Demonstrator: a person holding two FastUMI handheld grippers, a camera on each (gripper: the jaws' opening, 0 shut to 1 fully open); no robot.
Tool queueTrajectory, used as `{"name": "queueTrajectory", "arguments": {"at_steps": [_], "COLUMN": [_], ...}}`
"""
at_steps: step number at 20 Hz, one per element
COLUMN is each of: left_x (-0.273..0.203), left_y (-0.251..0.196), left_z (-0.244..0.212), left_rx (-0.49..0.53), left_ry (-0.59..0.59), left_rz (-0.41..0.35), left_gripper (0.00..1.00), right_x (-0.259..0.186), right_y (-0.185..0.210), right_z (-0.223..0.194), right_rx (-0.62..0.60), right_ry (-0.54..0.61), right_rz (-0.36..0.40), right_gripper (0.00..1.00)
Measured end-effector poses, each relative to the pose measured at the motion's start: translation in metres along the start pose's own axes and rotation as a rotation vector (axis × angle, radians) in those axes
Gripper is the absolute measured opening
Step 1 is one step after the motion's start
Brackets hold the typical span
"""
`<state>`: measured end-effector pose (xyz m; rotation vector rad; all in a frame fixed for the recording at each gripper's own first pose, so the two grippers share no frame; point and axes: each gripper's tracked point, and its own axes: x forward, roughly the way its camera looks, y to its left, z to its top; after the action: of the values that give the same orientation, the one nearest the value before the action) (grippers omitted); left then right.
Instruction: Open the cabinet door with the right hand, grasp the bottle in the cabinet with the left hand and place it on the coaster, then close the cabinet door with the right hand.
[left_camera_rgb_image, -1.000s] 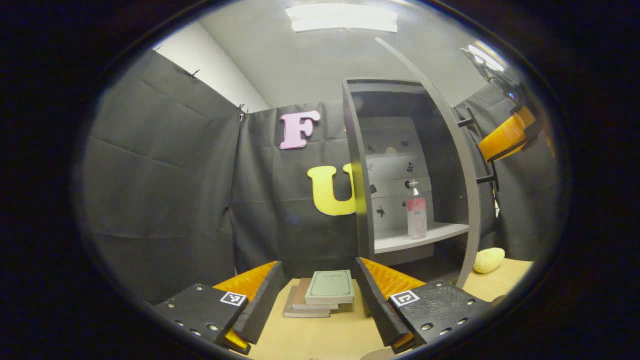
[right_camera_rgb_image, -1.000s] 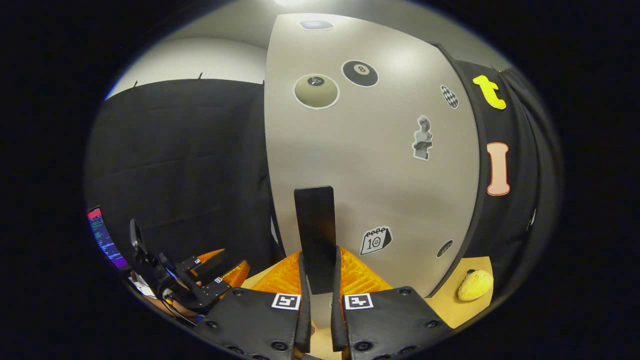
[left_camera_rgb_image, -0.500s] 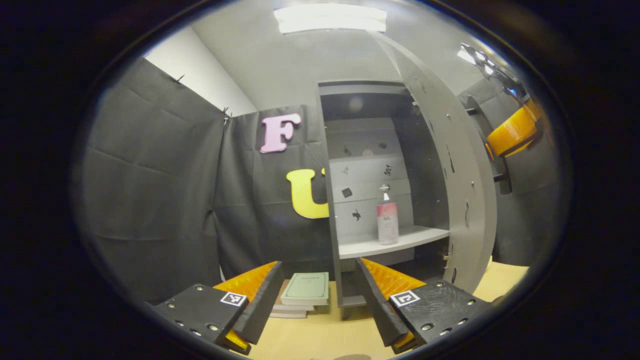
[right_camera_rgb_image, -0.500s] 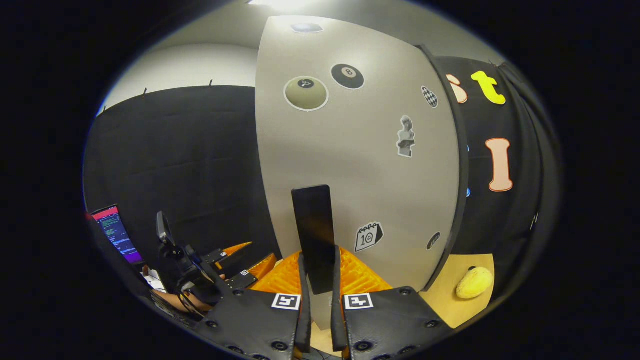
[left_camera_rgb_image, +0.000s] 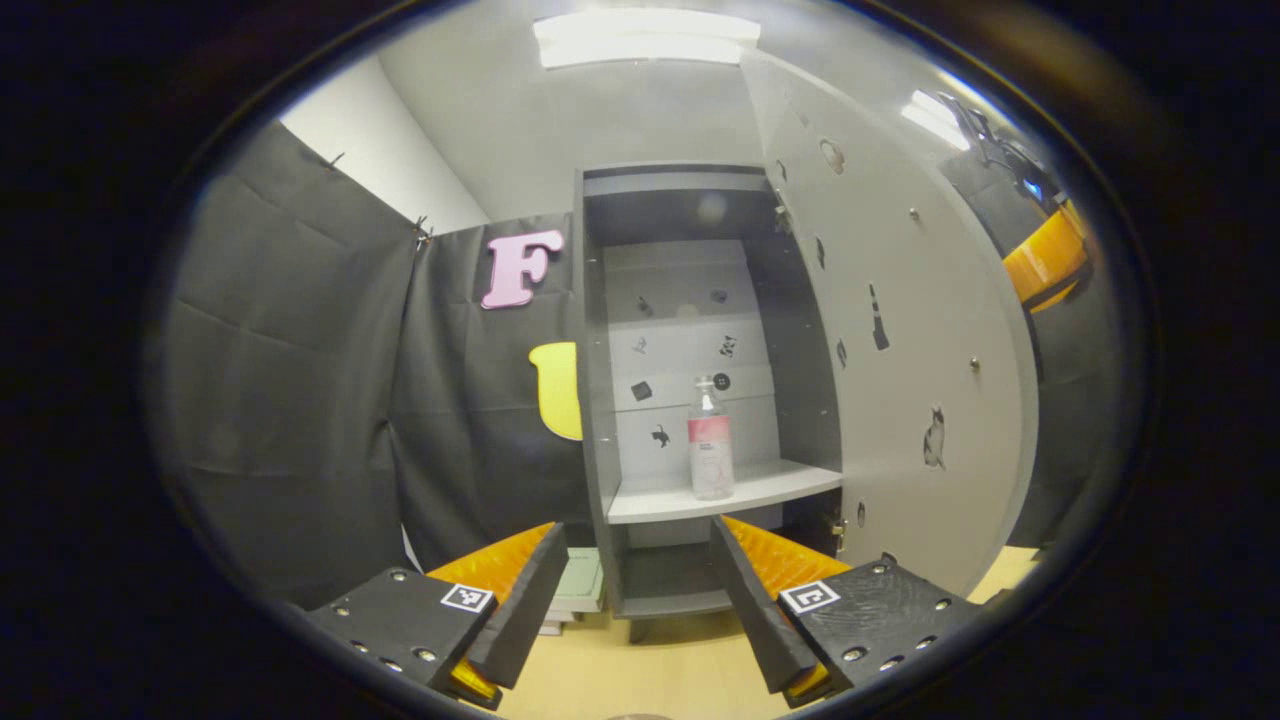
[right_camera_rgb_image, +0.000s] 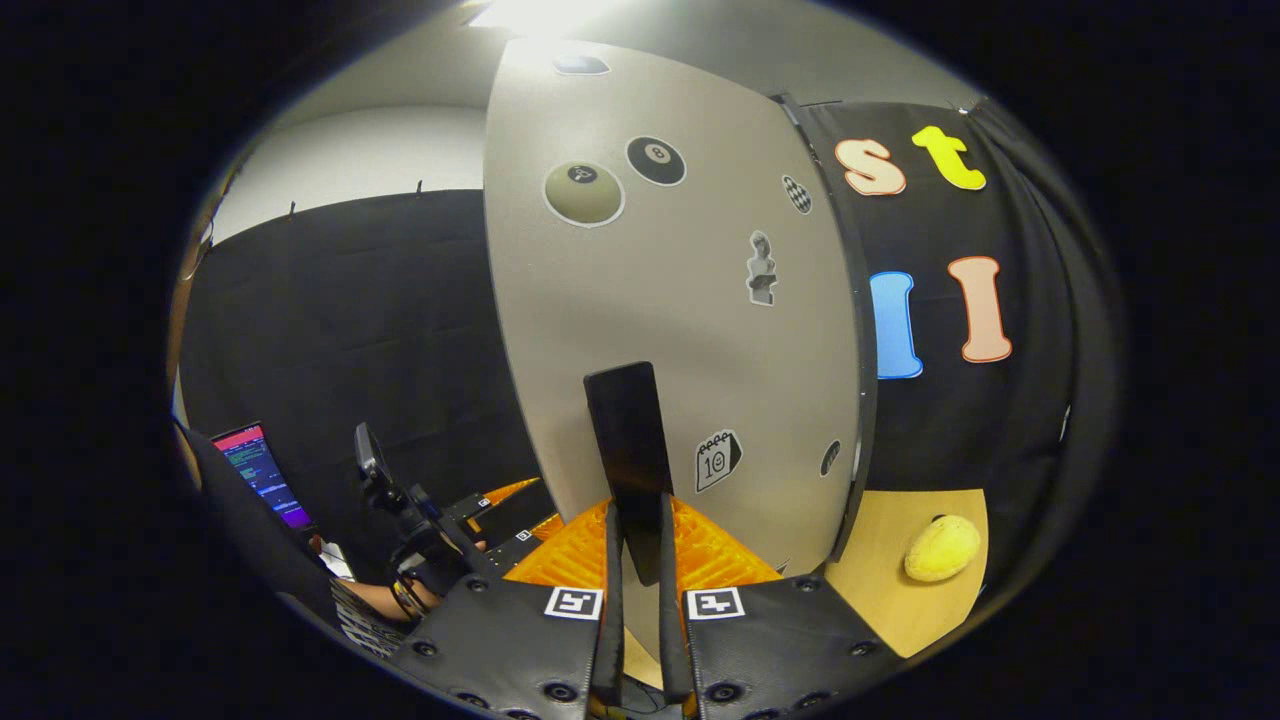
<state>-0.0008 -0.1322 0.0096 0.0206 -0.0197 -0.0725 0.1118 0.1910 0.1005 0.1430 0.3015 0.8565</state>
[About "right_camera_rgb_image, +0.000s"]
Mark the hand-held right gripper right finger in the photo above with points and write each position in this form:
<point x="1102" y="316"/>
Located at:
<point x="672" y="630"/>

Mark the dark grey cabinet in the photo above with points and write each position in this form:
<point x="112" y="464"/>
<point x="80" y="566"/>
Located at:
<point x="868" y="400"/>

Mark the ceiling light panel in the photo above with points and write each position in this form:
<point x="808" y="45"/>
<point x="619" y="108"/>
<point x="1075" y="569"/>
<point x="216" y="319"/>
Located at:
<point x="545" y="15"/>

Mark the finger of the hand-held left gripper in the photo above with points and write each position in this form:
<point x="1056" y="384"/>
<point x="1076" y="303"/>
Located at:
<point x="470" y="508"/>
<point x="510" y="550"/>

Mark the person's patterned shirt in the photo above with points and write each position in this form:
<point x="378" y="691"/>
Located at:
<point x="360" y="625"/>

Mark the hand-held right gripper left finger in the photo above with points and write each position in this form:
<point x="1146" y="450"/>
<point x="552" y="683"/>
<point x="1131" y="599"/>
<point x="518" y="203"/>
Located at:
<point x="610" y="620"/>

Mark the black wristband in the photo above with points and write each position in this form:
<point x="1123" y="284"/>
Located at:
<point x="406" y="597"/>

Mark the black backdrop cloth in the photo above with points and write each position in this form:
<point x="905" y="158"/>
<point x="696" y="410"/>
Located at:
<point x="350" y="320"/>

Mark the light grey cabinet door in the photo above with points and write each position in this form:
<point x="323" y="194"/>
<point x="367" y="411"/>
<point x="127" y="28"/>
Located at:
<point x="700" y="330"/>

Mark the laptop screen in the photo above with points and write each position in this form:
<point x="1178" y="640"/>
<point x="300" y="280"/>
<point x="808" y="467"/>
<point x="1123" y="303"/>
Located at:
<point x="262" y="478"/>

